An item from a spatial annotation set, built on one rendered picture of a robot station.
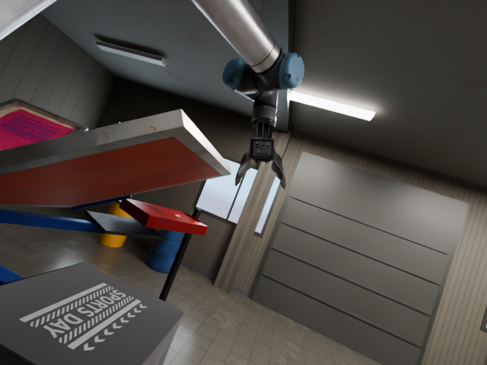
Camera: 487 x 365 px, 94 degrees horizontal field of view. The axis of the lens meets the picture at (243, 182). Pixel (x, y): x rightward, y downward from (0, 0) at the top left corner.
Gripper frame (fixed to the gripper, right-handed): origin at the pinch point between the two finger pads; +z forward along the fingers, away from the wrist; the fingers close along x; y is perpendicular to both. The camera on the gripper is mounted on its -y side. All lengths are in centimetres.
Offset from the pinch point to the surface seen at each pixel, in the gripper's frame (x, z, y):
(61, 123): -193, -60, -115
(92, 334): -42, 44, 9
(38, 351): -47, 42, 19
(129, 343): -33, 46, 5
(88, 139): -33.9, -4.9, 29.1
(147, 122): -21.9, -8.9, 29.2
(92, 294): -55, 40, -6
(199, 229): -56, 28, -130
